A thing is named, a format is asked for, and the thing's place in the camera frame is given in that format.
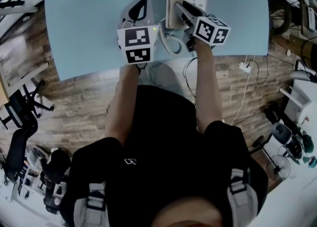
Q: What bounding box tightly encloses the floor fan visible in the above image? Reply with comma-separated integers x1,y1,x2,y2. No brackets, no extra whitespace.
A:
265,155,291,180

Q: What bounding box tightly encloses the grey harness strap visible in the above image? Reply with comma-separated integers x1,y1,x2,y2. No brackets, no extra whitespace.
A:
226,167,260,227
73,180,107,227

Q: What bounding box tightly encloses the grey left harness strap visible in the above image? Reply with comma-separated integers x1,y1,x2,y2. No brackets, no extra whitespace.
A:
73,180,107,227

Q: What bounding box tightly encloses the white shelf unit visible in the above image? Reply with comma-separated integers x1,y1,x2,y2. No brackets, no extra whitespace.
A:
279,86,313,123

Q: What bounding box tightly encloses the person's right forearm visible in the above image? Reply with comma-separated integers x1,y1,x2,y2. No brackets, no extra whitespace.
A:
194,43,224,134

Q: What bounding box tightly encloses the white power strip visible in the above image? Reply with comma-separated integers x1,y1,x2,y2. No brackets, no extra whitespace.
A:
238,60,253,73

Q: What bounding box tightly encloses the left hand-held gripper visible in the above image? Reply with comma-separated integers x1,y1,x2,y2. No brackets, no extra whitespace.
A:
116,0,159,66

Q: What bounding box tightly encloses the grey right harness strap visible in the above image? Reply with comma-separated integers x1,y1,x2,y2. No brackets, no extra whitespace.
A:
226,167,260,227

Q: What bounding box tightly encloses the black office chair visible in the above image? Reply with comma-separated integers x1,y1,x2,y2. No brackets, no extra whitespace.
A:
0,79,55,184

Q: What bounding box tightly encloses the person's left forearm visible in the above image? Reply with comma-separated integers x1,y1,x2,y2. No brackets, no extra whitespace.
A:
105,63,142,147

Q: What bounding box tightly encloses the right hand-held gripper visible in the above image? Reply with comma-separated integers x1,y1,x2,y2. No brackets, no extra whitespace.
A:
174,0,232,53

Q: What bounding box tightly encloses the black t-shirt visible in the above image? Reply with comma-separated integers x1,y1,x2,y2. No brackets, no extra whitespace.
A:
59,84,270,227

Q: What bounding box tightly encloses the white power cable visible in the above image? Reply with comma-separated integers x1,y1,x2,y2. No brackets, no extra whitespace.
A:
231,54,256,125

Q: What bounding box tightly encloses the white coiled phone cord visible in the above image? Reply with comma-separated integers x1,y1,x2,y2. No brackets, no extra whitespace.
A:
158,17,186,57

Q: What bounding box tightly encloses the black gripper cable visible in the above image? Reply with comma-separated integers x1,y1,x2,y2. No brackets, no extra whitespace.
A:
182,57,199,108

